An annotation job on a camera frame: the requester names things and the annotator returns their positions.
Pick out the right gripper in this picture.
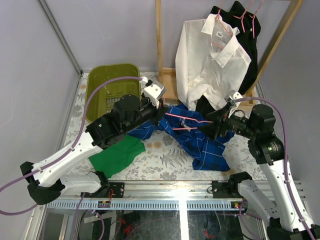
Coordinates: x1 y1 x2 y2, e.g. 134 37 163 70
196 102 257 140

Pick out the pink wire hanger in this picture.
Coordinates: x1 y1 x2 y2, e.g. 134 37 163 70
163 112 214 131

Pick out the blue plaid shirt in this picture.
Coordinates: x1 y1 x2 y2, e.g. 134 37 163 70
128 104 235 172

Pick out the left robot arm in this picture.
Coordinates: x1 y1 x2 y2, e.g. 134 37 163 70
20 94 170 205

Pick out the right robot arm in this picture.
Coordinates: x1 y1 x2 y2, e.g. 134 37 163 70
198 104 320 240

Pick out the white shirt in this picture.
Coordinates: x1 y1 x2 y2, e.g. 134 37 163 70
175 14 251 111

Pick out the pink hanger of black shirt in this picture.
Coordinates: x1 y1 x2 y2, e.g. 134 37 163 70
233 0 254 33

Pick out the pink hanger of white shirt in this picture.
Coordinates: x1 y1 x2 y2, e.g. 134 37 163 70
215 0 233 38

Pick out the floral table mat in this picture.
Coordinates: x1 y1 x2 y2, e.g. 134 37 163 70
62 71 276 181

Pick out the wooden clothes rack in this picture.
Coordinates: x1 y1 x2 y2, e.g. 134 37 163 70
154 0 303 104

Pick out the olive green plastic basket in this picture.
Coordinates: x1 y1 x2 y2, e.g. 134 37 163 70
85 63 141 123

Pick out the green cloth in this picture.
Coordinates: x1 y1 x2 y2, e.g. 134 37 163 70
88 135 146 179

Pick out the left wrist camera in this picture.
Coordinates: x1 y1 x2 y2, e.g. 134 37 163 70
140 76 166 109

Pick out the aluminium rail frame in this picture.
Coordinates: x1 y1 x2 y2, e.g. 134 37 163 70
24 179 320 240

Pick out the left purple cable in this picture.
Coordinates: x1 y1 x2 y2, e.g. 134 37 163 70
0 76 148 216

